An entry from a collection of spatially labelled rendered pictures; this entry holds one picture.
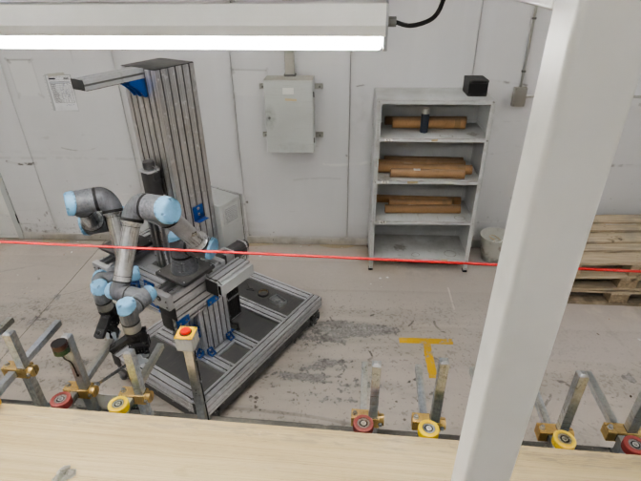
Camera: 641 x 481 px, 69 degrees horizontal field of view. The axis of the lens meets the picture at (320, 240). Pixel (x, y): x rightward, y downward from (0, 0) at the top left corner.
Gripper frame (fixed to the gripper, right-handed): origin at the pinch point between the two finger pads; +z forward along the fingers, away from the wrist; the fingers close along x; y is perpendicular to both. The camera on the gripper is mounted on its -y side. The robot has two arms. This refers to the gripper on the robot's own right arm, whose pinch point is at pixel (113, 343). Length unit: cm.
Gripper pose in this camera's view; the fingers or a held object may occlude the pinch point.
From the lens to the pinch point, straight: 260.5
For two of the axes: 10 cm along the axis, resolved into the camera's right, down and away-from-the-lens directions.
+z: 0.1, 8.6, 5.1
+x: -9.9, -0.4, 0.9
